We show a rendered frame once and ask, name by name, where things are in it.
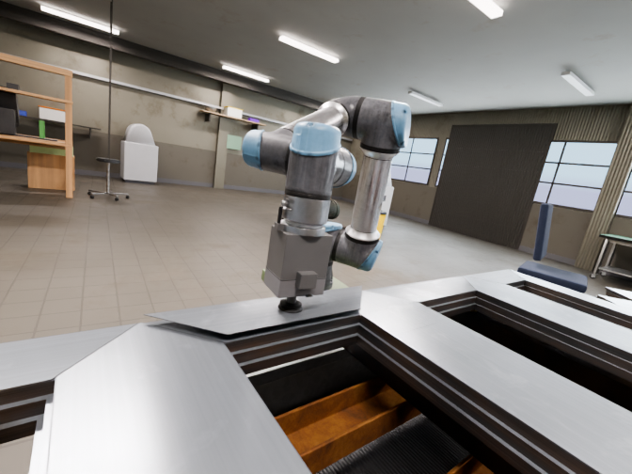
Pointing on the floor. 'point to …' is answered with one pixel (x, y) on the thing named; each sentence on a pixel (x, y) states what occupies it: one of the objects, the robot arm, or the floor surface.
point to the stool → (106, 179)
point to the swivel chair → (545, 254)
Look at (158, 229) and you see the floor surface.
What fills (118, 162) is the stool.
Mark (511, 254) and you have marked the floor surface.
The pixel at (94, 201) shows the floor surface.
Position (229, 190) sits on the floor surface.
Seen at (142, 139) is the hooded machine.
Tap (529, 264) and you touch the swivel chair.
